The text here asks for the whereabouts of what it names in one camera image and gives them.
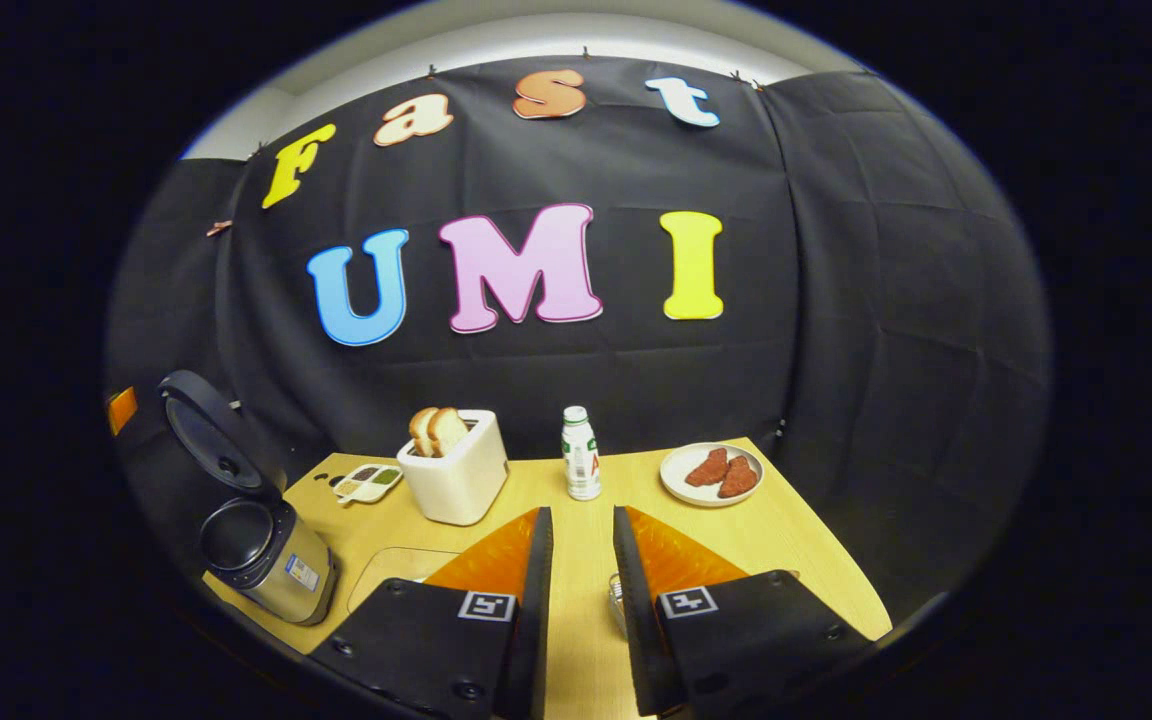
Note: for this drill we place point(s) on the white drink bottle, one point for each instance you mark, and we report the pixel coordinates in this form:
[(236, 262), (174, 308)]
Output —
[(582, 460)]

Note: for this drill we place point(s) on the white plate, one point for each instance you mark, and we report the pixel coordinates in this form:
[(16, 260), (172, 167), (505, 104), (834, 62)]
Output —
[(676, 480)]

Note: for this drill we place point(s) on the copper cloth clip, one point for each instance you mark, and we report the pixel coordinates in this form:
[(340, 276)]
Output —
[(219, 228)]

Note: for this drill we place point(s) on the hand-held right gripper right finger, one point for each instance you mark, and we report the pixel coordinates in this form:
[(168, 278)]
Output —
[(641, 640)]

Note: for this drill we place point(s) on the dark grey rice cooker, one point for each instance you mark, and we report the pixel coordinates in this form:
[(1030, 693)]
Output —
[(276, 570)]

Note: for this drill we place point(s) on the red meat piece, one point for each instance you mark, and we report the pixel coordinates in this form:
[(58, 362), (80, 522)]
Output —
[(739, 478), (707, 468)]

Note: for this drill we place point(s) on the toast slice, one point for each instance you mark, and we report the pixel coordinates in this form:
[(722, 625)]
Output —
[(419, 430), (448, 430)]

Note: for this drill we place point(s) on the white divided sauce dish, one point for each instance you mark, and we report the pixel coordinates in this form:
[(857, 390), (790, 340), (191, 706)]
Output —
[(368, 484)]

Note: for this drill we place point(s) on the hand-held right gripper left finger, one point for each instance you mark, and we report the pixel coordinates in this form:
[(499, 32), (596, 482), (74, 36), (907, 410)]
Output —
[(528, 640)]

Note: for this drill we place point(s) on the white toaster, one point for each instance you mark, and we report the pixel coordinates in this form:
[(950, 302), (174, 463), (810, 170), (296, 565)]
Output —
[(456, 490)]

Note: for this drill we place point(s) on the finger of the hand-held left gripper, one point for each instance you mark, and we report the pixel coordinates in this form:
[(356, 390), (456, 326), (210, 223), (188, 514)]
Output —
[(122, 410)]

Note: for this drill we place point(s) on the black backdrop cloth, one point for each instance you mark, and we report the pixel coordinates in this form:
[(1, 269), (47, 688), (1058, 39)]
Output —
[(886, 300)]

